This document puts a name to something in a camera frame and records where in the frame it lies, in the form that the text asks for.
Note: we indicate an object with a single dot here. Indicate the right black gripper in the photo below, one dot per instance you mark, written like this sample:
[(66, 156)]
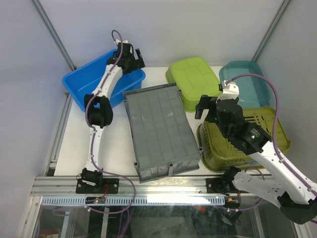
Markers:
[(205, 102)]

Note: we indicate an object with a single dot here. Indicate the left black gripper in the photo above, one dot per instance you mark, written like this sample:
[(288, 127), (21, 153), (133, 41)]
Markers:
[(139, 63)]

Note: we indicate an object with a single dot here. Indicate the lime green container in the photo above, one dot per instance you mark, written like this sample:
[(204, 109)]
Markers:
[(194, 77)]

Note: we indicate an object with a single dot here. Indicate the teal transparent container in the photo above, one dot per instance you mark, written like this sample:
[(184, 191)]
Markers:
[(253, 92)]

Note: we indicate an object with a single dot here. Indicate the olive green slotted basket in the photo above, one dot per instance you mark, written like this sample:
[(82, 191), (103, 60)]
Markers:
[(219, 154)]

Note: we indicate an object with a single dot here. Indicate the large grey crate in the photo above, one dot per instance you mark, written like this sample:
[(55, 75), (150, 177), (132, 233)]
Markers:
[(164, 143)]

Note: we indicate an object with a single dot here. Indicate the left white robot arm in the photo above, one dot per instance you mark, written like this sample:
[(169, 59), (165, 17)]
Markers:
[(99, 114)]

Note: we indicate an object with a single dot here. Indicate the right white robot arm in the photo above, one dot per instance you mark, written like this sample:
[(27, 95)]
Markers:
[(293, 193)]

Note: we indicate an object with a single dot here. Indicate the blue plastic tray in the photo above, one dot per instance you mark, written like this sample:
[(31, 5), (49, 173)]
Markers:
[(85, 79)]

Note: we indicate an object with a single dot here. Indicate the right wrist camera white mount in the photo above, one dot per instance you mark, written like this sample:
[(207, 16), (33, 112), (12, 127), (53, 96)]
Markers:
[(229, 90)]

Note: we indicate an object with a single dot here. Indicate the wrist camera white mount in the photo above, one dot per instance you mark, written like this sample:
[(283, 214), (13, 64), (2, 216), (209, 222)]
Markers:
[(117, 42), (229, 90)]

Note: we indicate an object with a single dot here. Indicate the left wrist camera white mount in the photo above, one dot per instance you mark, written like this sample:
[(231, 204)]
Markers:
[(117, 42)]

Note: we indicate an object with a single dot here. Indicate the aluminium mounting rail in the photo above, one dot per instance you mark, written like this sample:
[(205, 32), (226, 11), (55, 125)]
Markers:
[(189, 185)]

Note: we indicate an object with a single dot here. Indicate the left aluminium frame post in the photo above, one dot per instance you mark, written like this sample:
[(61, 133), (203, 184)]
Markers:
[(53, 33)]

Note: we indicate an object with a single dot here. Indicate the aluminium frame post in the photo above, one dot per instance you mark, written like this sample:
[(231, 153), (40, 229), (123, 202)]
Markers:
[(271, 29), (53, 33)]

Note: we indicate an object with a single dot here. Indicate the right aluminium frame post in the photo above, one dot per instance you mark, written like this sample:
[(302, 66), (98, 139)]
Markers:
[(271, 29)]

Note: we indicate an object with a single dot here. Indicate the white slotted cable duct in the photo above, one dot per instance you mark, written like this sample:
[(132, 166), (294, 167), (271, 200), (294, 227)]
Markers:
[(135, 201)]

